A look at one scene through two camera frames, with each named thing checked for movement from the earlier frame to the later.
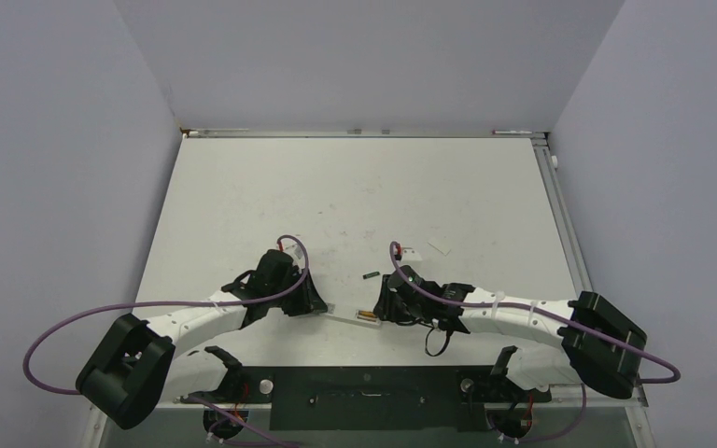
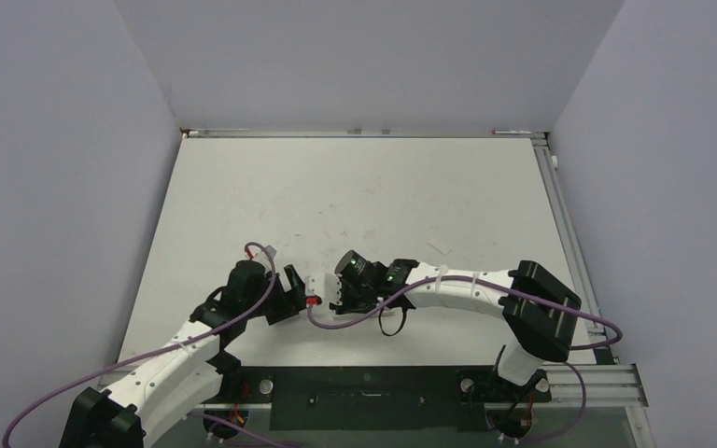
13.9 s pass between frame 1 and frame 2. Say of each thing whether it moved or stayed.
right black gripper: moved
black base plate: stayed
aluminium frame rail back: stayed
